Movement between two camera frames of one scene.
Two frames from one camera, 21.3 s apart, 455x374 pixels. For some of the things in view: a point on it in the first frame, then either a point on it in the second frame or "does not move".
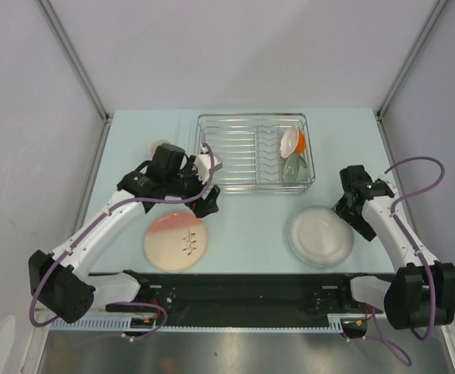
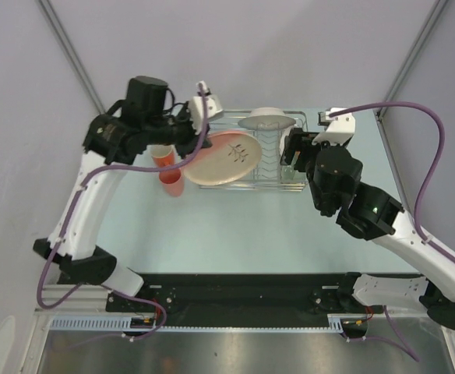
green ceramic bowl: (296, 170) does not move
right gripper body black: (350, 215) to (302, 141)
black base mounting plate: (248, 295) does not move
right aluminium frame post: (407, 58) does not move
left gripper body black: (188, 185) to (182, 134)
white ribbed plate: (320, 237) to (267, 118)
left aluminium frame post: (71, 51) does not move
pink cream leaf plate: (175, 241) to (231, 155)
